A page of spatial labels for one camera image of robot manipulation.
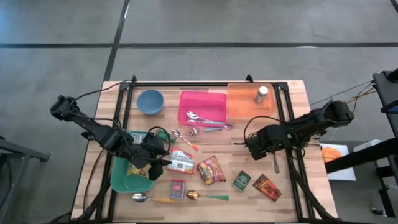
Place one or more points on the pink plastic bin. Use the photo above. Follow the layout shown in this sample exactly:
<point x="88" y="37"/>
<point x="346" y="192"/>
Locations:
<point x="211" y="102"/>

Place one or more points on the blue bowl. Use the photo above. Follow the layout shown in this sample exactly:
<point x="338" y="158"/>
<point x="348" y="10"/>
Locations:
<point x="150" y="102"/>

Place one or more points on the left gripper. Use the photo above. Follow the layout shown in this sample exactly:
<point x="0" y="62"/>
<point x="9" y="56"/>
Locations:
<point x="152" y="149"/>

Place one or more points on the grey metal stand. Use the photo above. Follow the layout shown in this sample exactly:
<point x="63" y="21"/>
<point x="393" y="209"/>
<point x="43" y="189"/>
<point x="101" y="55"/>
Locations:
<point x="25" y="151"/>

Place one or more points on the taco seasoning mix packet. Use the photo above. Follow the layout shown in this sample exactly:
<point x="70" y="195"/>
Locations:
<point x="267" y="187"/>

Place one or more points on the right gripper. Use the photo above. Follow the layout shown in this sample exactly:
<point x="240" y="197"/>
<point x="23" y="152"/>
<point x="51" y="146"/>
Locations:
<point x="259" y="143"/>

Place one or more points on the small saffron spice jar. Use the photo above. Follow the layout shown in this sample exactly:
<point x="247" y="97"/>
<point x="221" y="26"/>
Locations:
<point x="194" y="132"/>

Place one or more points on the black aluminium rig frame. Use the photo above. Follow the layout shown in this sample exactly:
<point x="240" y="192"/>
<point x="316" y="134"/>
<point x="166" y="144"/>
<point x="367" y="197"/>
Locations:
<point x="155" y="84"/>

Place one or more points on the dark green spice tin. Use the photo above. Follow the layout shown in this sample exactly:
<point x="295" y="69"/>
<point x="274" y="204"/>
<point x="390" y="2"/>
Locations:
<point x="241" y="181"/>

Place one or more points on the plain steel spoon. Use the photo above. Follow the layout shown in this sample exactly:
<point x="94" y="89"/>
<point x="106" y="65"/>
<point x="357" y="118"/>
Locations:
<point x="190" y="114"/>

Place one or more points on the red ramen packet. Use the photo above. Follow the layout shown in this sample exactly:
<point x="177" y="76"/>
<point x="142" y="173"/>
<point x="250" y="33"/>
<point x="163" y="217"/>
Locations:
<point x="211" y="170"/>

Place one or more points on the yellow ramen packet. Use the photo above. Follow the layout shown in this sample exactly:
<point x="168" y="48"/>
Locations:
<point x="136" y="170"/>

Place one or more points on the small black floor device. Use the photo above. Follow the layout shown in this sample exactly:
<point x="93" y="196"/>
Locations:
<point x="377" y="212"/>

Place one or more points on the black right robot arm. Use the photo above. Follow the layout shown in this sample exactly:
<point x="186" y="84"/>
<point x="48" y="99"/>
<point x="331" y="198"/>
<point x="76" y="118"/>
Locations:
<point x="311" y="124"/>

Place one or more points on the white-lidded spice jar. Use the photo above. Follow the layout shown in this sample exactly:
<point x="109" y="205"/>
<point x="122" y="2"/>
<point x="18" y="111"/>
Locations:
<point x="261" y="94"/>

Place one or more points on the orange cloth object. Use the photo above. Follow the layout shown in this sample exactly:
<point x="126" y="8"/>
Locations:
<point x="331" y="154"/>

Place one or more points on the teal plastic basket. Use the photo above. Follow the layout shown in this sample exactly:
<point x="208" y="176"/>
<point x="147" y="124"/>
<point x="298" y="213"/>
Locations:
<point x="130" y="185"/>

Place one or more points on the orange plastic bin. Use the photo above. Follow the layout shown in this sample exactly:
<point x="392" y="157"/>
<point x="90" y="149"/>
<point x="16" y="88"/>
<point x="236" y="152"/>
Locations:
<point x="242" y="102"/>

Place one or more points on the white paper sheet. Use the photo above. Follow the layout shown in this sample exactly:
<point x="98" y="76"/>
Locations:
<point x="343" y="174"/>

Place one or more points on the orange Maruchan ramen packet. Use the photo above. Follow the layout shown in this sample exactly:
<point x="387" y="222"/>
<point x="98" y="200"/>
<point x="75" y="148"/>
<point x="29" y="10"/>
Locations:
<point x="181" y="161"/>

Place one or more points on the white plastic container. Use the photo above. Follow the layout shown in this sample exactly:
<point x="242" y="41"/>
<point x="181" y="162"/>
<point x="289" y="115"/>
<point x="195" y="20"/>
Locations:
<point x="367" y="144"/>

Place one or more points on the red spice tin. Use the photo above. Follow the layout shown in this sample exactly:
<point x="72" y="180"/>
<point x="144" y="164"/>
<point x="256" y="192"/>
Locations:
<point x="177" y="189"/>

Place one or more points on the black equipment stand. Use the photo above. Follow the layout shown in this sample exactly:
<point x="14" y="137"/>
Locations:
<point x="387" y="93"/>

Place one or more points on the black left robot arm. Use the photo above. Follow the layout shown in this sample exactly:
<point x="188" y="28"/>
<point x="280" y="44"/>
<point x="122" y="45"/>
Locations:
<point x="105" y="138"/>

